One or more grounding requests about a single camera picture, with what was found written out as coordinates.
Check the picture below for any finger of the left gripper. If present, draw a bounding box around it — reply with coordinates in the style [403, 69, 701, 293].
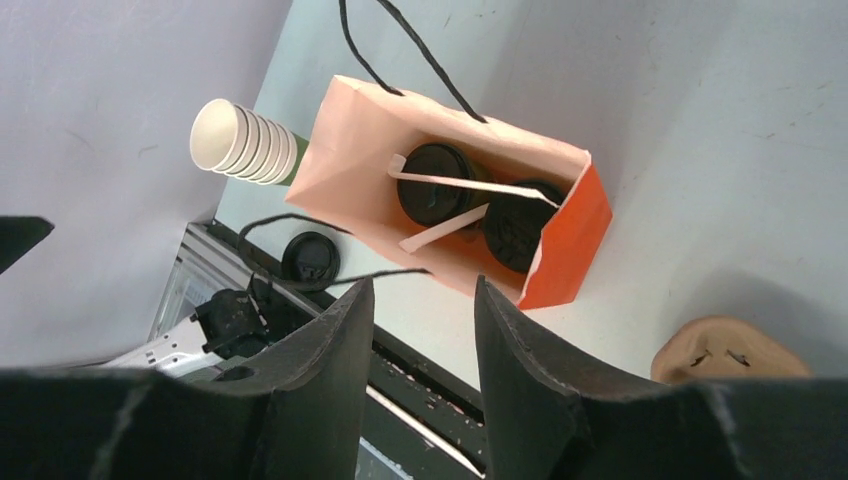
[0, 215, 55, 274]

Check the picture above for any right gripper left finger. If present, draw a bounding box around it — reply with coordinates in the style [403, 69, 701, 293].
[1, 279, 374, 479]

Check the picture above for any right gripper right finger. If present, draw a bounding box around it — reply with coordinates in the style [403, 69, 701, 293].
[474, 277, 847, 479]

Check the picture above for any brown pulp cup carrier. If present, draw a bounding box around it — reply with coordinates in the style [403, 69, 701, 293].
[650, 315, 812, 385]

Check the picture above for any orange paper bag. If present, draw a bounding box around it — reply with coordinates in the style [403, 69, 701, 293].
[286, 75, 612, 310]

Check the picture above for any black coffee cup lid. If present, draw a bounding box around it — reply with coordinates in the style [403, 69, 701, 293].
[397, 143, 494, 227]

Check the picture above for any white paper-wrapped straw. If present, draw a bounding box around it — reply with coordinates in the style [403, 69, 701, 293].
[387, 154, 563, 208]

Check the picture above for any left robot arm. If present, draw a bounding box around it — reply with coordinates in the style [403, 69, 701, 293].
[1, 274, 267, 377]

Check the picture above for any stack of black lids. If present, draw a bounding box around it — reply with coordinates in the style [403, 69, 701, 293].
[281, 231, 341, 283]

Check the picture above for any stack of paper cups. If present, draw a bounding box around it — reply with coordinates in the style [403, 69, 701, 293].
[189, 99, 308, 186]

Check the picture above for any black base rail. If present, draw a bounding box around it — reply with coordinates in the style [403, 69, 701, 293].
[187, 222, 488, 479]

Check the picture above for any aluminium frame rail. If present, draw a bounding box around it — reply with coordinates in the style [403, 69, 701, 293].
[149, 225, 475, 390]

